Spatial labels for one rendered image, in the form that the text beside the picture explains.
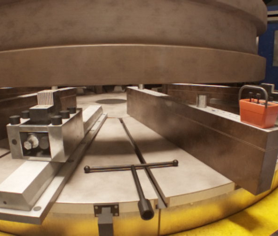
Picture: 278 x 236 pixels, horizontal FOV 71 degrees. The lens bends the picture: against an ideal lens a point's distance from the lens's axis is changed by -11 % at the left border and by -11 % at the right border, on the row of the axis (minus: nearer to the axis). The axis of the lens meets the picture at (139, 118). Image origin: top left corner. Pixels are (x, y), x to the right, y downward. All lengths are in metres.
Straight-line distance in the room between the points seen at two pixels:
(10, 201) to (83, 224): 0.43
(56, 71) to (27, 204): 0.89
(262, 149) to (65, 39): 1.45
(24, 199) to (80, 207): 0.30
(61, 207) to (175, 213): 0.64
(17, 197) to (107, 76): 0.92
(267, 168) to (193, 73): 0.85
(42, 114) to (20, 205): 0.53
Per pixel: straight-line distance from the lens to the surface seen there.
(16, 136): 1.35
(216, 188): 1.36
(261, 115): 1.20
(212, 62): 1.79
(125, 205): 1.18
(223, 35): 2.12
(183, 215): 1.38
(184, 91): 3.51
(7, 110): 2.39
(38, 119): 1.35
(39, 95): 1.44
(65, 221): 1.32
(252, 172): 1.29
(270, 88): 2.45
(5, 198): 1.13
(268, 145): 1.22
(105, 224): 1.02
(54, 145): 1.26
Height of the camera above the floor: 0.99
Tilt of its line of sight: 14 degrees down
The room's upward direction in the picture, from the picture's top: straight up
